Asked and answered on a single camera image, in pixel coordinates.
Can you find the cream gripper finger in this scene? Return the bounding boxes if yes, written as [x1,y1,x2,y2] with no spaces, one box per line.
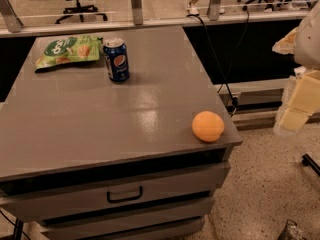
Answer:
[273,70,320,137]

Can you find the orange fruit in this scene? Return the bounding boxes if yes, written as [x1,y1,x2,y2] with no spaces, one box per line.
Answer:
[192,111,225,143]

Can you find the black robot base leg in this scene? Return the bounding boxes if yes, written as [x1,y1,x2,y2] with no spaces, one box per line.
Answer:
[302,154,320,176]

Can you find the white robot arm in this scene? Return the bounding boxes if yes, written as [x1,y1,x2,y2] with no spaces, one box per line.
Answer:
[272,1,320,136]

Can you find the blue pepsi can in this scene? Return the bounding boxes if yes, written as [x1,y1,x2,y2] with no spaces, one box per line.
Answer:
[103,38,130,82]

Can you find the grey drawer cabinet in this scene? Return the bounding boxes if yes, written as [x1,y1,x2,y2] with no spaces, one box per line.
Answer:
[0,27,241,240]

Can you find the green chip bag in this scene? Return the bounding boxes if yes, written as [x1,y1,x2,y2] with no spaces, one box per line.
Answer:
[36,35,103,69]

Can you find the black power cable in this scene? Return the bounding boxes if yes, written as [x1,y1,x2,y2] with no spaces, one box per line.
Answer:
[186,8,251,118]

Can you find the black drawer handle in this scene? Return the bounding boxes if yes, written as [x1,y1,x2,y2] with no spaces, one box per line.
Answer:
[106,186,143,204]

